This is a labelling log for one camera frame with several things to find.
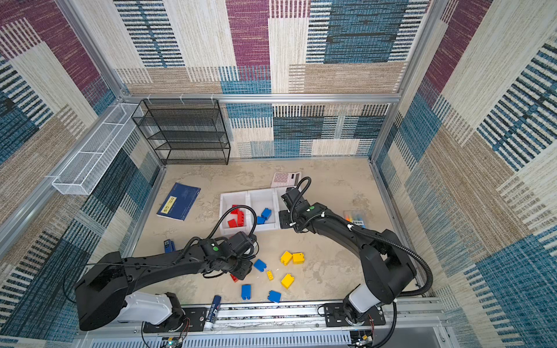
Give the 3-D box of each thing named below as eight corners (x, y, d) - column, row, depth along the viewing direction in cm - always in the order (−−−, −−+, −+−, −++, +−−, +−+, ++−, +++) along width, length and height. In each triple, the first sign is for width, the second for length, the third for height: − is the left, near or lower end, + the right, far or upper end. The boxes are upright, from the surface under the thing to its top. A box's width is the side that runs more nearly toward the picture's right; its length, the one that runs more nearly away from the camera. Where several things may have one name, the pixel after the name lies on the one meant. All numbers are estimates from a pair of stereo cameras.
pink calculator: (271, 188, 111) (271, 183, 108) (272, 176, 116) (271, 172, 113) (301, 188, 111) (302, 183, 108) (300, 176, 116) (301, 172, 113)
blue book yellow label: (157, 216, 102) (155, 213, 100) (177, 185, 113) (175, 182, 111) (185, 221, 100) (183, 219, 98) (202, 189, 111) (201, 187, 109)
